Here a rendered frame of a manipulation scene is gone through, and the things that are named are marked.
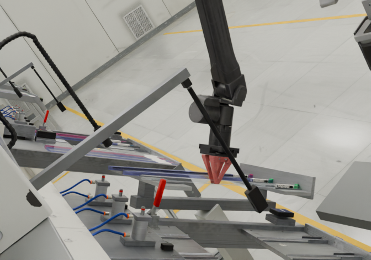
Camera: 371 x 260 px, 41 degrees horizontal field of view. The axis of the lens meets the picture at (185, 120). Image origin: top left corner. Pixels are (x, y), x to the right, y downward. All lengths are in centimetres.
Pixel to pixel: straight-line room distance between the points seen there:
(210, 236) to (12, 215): 81
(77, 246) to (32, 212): 24
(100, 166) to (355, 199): 90
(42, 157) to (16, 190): 139
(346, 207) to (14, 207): 123
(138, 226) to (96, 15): 803
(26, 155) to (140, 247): 109
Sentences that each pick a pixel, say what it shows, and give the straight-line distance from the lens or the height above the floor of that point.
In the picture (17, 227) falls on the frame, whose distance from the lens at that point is 43.
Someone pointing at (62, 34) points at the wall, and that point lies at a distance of 856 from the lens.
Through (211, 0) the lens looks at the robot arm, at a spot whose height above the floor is 134.
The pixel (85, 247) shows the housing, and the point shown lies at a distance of 67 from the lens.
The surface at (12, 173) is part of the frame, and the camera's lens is 42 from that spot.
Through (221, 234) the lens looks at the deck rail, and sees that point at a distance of 121.
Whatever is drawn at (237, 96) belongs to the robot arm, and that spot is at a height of 109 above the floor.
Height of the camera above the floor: 154
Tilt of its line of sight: 20 degrees down
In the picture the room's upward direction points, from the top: 32 degrees counter-clockwise
